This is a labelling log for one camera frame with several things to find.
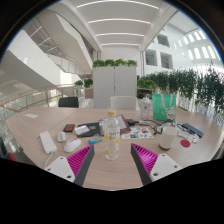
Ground clear yellow-capped drink bottle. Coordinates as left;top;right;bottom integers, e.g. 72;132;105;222
104;109;121;161

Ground white computer mouse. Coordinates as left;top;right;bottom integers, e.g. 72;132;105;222
63;138;82;154

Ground black chair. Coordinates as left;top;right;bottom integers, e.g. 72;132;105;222
58;96;80;109

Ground red and black case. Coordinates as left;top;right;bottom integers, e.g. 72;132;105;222
63;123;76;133

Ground white cabinet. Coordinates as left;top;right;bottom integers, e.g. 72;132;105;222
92;65;138;109

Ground green plants atop cabinet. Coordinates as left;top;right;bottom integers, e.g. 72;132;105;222
91;58;138;69

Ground colourful sticker sheet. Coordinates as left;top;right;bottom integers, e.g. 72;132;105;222
121;127;154;140

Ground white small packet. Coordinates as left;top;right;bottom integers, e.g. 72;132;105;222
177;130;190;139

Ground black cable tangle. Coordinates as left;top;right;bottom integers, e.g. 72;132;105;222
146;119;178;134

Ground white printed card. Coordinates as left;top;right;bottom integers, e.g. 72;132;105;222
74;124;91;136

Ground flat round red coaster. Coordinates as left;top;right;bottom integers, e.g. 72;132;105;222
180;139;191;149

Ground clear plastic shaker bottle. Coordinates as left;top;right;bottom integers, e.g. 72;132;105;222
138;94;153;122

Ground white paper sheet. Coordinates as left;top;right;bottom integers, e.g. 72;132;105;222
23;113;40;120

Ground brown tablet case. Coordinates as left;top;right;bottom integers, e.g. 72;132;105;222
99;114;132;131

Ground white chair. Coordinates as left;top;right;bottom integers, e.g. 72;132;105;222
109;95;138;111

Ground blue-green marker pen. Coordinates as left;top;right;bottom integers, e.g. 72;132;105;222
88;136;104;145

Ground potted green plants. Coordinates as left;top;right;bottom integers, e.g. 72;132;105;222
73;78;94;99

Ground green tote bag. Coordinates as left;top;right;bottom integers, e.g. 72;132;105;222
152;93;177;122

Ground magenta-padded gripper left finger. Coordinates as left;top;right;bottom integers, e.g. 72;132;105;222
44;144;96;187

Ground white power strip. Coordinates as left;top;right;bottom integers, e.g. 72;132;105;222
39;130;58;155

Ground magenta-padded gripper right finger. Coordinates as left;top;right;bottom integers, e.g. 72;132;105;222
130;143;184;186

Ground green hedge plant row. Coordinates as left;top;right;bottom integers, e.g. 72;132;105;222
137;64;224;114

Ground black notebook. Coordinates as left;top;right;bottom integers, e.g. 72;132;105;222
75;122;101;138

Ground white paper cup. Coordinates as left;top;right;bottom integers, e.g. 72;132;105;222
158;126;178;151

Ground ceiling light strips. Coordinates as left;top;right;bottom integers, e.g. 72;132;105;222
76;0;161;48

